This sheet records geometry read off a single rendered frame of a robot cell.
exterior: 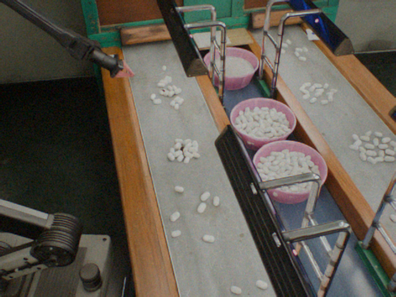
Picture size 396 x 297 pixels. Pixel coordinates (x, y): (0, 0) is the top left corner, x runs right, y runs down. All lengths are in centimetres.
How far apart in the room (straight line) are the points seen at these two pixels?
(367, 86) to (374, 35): 160
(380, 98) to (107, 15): 132
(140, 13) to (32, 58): 123
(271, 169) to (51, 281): 89
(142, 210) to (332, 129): 85
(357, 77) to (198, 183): 97
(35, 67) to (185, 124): 174
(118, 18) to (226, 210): 118
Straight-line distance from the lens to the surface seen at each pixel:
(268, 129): 177
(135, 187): 151
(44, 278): 172
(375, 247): 148
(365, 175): 168
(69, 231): 143
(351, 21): 350
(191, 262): 135
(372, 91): 206
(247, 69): 213
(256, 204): 103
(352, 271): 148
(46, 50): 322
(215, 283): 131
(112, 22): 225
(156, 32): 224
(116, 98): 191
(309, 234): 97
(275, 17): 240
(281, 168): 161
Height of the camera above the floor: 188
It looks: 43 degrees down
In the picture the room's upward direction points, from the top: straight up
